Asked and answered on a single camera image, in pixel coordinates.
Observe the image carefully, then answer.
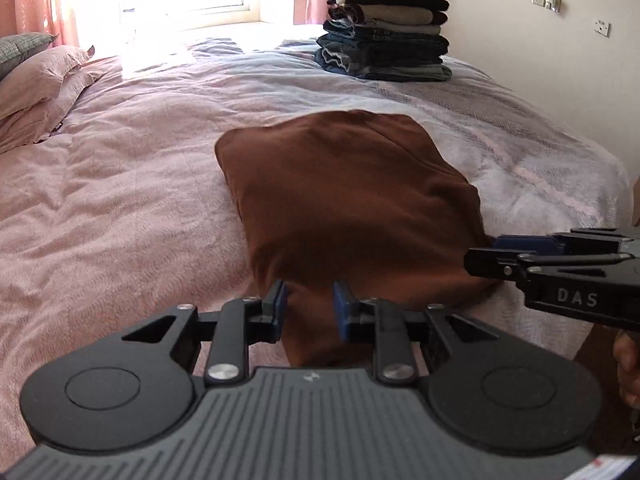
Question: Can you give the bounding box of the pink and grey bedspread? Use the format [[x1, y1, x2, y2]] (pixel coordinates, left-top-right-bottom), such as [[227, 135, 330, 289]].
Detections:
[[0, 25, 632, 461]]

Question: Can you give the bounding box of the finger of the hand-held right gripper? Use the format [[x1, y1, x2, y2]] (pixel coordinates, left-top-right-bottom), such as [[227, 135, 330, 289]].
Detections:
[[464, 247, 540, 281], [492, 235, 571, 256]]

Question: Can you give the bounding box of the grey plaid pillow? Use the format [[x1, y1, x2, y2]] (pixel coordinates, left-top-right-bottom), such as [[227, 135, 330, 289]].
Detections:
[[0, 32, 59, 81]]

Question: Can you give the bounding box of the mauve pillow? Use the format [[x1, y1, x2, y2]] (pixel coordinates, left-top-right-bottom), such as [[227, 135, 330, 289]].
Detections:
[[0, 67, 107, 155]]

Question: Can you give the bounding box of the stack of folded clothes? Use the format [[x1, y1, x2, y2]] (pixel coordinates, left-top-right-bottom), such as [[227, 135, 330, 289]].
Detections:
[[315, 0, 453, 83]]

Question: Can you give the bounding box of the brown long-sleeve shirt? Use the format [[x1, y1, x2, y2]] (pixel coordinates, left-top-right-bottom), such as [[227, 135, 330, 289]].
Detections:
[[215, 109, 503, 368]]

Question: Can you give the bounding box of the person's right hand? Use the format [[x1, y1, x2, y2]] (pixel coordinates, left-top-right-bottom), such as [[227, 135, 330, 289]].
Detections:
[[613, 332, 640, 406]]

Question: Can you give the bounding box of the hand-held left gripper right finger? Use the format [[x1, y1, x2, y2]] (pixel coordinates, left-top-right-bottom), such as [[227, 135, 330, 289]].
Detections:
[[333, 280, 501, 386]]

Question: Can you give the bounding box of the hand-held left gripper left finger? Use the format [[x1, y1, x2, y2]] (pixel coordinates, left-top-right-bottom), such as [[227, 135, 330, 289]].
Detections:
[[122, 280, 288, 387]]

